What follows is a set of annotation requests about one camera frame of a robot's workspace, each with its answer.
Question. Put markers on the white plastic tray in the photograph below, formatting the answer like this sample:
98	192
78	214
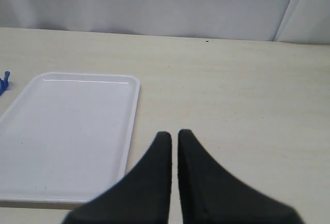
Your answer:
66	137

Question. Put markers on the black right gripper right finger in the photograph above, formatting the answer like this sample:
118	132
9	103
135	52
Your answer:
210	194

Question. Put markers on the blue container lid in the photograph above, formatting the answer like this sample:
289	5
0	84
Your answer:
4	82

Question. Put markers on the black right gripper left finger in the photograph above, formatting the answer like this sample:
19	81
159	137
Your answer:
142	196

